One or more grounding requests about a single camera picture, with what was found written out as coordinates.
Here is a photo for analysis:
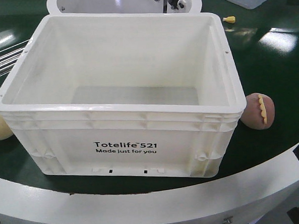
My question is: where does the white plastic tote box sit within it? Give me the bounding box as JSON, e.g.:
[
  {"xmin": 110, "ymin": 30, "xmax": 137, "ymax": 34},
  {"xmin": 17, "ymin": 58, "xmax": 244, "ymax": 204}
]
[{"xmin": 0, "ymin": 13, "xmax": 246, "ymax": 177}]

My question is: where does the brown plush toy yellow trim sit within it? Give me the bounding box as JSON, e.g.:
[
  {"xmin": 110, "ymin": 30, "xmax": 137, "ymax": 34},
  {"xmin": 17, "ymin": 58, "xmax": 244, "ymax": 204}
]
[{"xmin": 240, "ymin": 93, "xmax": 275, "ymax": 130}]

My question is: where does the small yellow toy piece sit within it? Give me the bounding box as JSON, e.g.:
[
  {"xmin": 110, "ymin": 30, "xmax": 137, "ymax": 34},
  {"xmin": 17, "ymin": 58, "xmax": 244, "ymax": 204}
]
[{"xmin": 222, "ymin": 15, "xmax": 236, "ymax": 24}]

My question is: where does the metal conveyor seam strip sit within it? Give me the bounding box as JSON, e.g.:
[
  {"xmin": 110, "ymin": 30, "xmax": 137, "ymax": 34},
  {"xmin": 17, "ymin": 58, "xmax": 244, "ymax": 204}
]
[{"xmin": 0, "ymin": 40, "xmax": 29, "ymax": 76}]

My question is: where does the white conveyor outer rim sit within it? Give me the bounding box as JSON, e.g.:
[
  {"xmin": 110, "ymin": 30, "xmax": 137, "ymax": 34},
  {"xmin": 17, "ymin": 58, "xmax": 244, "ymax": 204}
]
[{"xmin": 0, "ymin": 149, "xmax": 299, "ymax": 224}]

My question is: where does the white conveyor inner ring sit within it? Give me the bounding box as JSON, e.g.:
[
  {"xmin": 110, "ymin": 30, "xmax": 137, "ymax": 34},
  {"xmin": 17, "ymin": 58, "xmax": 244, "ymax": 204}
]
[{"xmin": 46, "ymin": 0, "xmax": 202, "ymax": 20}]

